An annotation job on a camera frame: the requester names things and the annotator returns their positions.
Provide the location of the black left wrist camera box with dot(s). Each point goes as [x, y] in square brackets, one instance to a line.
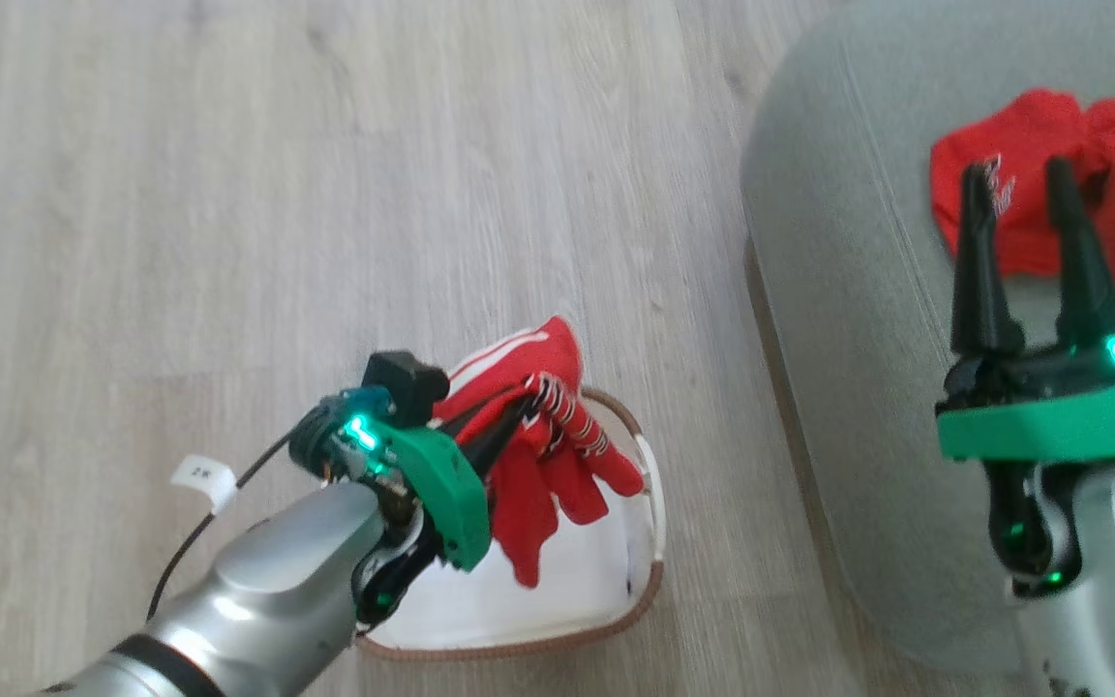
[407, 382]

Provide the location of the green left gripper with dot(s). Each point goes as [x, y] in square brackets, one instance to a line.
[436, 484]

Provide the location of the white plastic laundry basket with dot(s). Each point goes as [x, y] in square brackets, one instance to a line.
[519, 610]

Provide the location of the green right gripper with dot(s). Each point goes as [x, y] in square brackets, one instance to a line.
[1051, 426]

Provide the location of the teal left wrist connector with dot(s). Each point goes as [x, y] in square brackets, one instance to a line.
[364, 399]

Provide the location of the red garment with striped trim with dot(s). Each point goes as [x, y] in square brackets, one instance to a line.
[533, 503]

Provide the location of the red garment with white print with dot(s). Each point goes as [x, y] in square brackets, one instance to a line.
[1022, 136]

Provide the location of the large grey fabric sofa cushion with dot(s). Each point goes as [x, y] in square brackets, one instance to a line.
[838, 339]

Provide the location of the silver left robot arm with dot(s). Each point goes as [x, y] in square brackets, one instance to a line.
[267, 600]

